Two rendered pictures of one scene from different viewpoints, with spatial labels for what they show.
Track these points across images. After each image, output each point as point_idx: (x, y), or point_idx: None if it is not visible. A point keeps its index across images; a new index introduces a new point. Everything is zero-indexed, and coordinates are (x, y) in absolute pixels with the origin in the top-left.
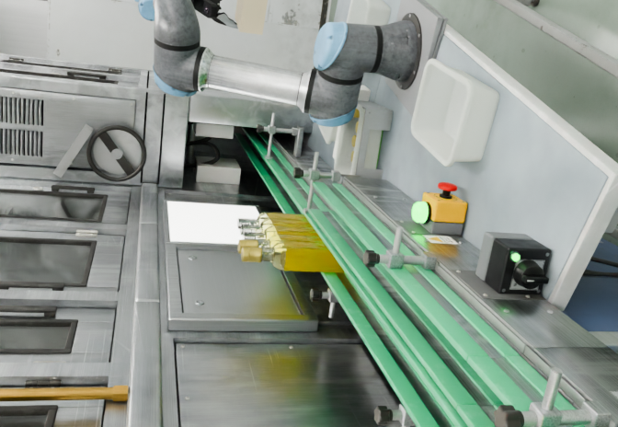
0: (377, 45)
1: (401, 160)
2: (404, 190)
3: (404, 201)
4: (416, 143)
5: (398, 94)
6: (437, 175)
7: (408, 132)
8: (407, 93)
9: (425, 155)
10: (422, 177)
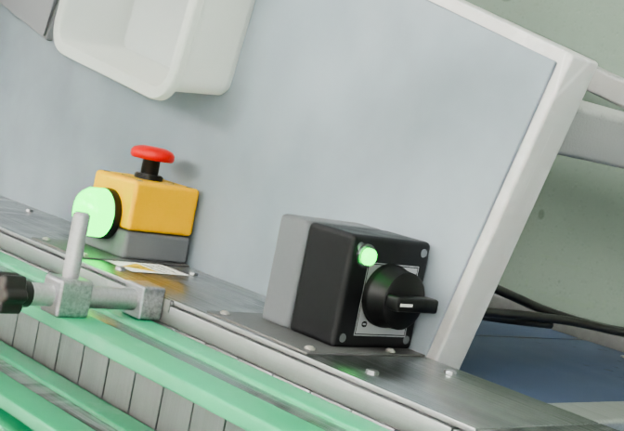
0: None
1: (10, 135)
2: (20, 198)
3: (31, 215)
4: (50, 89)
5: None
6: (110, 148)
7: (29, 71)
8: None
9: (76, 112)
10: (71, 160)
